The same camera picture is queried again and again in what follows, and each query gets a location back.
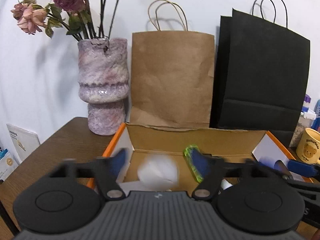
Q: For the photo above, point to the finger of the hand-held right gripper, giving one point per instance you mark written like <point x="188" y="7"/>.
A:
<point x="302" y="168"/>
<point x="282" y="168"/>

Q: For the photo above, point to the green spray bottle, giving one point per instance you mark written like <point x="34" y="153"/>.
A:
<point x="188" y="155"/>

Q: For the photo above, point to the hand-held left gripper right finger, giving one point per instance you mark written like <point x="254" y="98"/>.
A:
<point x="200" y="165"/>

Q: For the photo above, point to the brown paper bag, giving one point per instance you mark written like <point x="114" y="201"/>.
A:
<point x="172" y="80"/>

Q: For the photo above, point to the purple marbled ceramic vase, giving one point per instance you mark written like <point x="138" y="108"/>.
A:
<point x="102" y="80"/>

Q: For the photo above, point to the blue white packet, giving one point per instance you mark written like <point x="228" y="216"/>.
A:
<point x="2" y="152"/>

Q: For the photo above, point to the dried pink rose bouquet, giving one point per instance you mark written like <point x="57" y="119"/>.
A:
<point x="70" y="2"/>

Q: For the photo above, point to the blue drink can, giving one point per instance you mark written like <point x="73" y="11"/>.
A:
<point x="317" y="115"/>

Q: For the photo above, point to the black light stand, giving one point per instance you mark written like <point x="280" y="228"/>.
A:
<point x="6" y="217"/>

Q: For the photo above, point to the black paper bag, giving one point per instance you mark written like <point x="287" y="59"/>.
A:
<point x="260" y="75"/>

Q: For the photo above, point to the white printed board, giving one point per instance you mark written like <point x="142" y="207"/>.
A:
<point x="22" y="140"/>

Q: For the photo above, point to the yellow bear mug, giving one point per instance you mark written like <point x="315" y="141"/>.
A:
<point x="308" y="145"/>

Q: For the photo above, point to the clear food container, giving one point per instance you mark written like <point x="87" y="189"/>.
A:
<point x="300" y="132"/>

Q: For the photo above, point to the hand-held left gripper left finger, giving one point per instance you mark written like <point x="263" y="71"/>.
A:
<point x="120" y="158"/>

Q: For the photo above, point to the white packet with yellow emblem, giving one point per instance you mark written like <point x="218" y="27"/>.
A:
<point x="8" y="162"/>

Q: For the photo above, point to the small purple white jar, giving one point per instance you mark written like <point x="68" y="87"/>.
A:
<point x="307" y="102"/>

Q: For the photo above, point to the red cardboard box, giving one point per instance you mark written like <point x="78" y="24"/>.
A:
<point x="195" y="137"/>

